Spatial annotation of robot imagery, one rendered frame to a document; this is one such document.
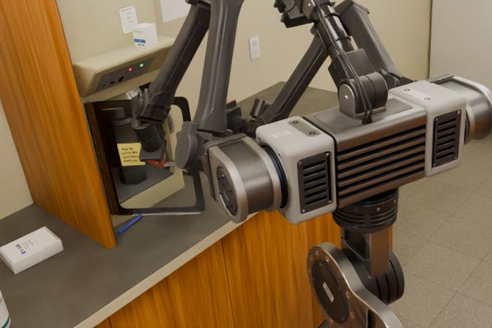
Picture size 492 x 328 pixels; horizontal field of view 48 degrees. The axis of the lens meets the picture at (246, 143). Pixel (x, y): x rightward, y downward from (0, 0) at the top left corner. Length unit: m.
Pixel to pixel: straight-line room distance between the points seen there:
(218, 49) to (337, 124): 0.32
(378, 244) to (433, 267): 1.99
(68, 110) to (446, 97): 1.01
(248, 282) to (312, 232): 0.39
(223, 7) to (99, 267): 0.91
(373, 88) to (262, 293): 1.29
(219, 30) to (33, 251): 0.99
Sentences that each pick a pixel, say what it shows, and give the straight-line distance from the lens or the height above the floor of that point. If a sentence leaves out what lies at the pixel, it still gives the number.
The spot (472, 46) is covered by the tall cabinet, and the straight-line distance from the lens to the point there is 4.35.
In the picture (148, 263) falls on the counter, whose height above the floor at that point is 0.94.
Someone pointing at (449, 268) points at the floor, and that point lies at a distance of 3.14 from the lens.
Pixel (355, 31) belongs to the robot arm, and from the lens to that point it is 1.56.
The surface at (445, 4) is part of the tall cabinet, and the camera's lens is 4.36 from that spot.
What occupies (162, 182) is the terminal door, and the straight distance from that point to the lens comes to 1.76.
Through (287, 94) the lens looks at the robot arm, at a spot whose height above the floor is 1.34.
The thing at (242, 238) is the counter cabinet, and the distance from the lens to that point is 1.96.
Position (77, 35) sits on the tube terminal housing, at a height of 1.58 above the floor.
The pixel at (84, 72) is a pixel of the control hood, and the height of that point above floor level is 1.49.
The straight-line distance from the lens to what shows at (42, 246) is 1.86.
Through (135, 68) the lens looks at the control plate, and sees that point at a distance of 1.72.
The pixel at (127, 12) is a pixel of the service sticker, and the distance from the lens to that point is 1.77.
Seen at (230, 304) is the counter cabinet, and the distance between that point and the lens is 2.05.
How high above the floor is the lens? 1.95
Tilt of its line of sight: 26 degrees down
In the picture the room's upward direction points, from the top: 7 degrees counter-clockwise
